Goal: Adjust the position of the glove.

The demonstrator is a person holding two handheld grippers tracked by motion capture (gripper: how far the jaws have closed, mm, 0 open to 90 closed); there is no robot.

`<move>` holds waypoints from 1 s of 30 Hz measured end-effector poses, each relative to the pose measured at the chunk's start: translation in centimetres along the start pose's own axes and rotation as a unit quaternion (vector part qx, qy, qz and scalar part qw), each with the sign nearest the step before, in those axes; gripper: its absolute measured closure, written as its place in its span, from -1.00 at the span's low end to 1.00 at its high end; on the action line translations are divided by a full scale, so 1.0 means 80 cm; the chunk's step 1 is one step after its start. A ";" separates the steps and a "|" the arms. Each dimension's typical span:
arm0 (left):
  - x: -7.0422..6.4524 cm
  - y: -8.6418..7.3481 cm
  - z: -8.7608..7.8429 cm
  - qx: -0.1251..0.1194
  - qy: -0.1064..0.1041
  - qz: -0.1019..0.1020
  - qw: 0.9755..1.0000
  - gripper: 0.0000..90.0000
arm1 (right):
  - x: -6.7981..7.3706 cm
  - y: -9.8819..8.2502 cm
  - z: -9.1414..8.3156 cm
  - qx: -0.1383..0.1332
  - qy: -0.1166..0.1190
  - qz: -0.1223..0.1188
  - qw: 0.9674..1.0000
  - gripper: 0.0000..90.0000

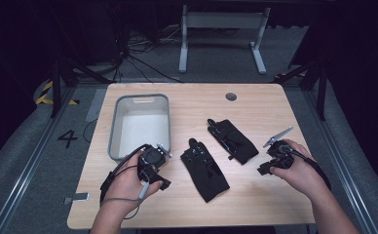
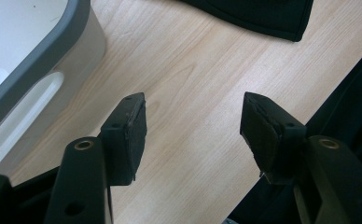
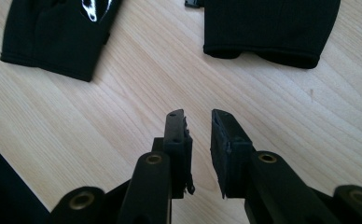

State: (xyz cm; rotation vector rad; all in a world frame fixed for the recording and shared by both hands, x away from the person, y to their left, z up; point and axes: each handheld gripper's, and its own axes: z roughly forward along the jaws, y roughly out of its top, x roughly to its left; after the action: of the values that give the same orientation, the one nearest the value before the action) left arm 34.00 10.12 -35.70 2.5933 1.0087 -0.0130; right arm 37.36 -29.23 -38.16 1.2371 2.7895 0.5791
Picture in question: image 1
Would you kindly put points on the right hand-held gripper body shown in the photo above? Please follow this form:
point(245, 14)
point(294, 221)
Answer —
point(280, 153)

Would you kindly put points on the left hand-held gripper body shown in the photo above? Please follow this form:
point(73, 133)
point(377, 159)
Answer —
point(152, 158)

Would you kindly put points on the person's right hand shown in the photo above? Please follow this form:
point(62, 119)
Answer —
point(299, 175)

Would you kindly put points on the person's left hand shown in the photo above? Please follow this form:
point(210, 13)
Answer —
point(125, 185)

